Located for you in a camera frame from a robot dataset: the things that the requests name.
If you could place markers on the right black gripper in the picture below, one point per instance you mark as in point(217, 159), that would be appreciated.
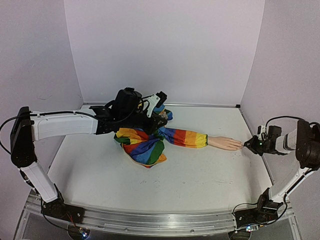
point(253, 145)

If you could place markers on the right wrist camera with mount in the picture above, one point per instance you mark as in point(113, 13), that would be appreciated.
point(262, 133)

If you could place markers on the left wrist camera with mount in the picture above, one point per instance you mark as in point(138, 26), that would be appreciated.
point(155, 101)

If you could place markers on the mannequin hand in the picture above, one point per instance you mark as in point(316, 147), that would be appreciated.
point(224, 143)

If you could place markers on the rainbow striped cloth garment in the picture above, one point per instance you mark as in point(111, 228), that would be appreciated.
point(148, 149)

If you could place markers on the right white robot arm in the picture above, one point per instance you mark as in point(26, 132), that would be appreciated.
point(304, 142)

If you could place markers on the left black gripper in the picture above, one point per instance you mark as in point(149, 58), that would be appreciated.
point(154, 128)

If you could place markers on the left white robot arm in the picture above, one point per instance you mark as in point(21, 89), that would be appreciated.
point(128, 110)

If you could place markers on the small nail polish bottle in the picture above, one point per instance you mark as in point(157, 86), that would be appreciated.
point(164, 115)

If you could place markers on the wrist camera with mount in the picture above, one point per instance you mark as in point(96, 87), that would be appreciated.
point(262, 133)
point(155, 101)

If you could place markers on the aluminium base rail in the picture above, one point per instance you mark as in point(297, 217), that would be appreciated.
point(141, 224)

